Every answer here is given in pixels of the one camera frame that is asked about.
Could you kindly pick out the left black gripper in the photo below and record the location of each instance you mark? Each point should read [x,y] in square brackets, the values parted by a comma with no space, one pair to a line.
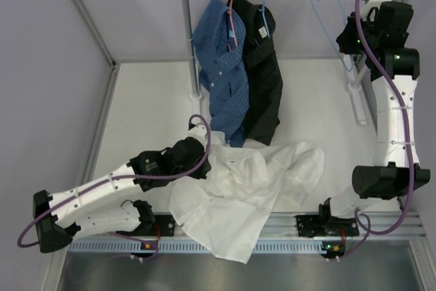
[202,173]

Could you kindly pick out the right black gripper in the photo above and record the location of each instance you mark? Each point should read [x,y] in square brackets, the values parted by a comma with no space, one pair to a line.
[343,39]

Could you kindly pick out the white shirt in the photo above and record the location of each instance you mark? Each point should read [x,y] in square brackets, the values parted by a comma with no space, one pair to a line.
[226,211]

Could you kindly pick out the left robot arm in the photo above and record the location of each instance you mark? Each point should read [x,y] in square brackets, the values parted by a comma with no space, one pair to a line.
[109,204]

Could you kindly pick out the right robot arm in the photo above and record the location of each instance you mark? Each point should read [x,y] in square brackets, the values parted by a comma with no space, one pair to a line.
[379,31]

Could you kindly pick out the black shirt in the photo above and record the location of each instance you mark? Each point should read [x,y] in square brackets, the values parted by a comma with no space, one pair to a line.
[263,73]

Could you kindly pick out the blue checked shirt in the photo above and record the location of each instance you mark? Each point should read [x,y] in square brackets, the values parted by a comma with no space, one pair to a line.
[222,71]

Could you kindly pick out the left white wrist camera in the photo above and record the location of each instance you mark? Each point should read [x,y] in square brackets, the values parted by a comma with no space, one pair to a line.
[199,132]

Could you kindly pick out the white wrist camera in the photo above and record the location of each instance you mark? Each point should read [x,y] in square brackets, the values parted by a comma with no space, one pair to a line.
[199,132]
[368,6]

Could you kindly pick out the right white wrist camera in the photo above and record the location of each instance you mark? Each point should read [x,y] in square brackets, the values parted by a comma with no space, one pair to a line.
[368,6]

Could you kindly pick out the blue wire hanger with shirt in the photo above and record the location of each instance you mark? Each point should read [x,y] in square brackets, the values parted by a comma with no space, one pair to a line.
[262,10]

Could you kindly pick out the grey slotted cable duct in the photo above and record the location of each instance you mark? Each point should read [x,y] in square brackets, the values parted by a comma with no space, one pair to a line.
[172,246]

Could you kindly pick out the pink wire hanger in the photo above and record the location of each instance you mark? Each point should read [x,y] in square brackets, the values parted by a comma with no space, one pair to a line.
[232,32]

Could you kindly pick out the aluminium mounting rail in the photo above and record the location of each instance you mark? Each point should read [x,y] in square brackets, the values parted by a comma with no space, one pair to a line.
[282,226]

